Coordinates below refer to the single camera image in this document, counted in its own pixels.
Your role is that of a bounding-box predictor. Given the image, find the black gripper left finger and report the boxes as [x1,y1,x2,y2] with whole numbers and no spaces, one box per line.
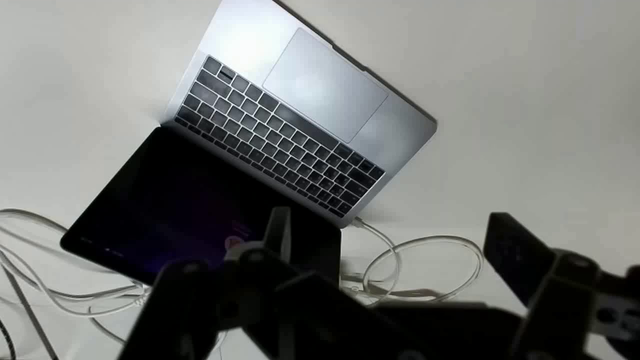
[118,206,340,360]

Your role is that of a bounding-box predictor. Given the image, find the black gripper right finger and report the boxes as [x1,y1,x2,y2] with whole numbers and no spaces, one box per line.
[484,212,640,360]

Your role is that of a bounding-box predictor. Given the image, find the grey open laptop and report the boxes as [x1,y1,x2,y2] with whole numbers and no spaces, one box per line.
[61,0,439,283]

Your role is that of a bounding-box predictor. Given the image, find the white cable bundle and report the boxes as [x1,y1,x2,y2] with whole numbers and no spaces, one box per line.
[0,206,155,360]

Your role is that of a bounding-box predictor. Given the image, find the white charging cable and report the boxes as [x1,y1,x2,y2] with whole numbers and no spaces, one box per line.
[340,216,484,304]

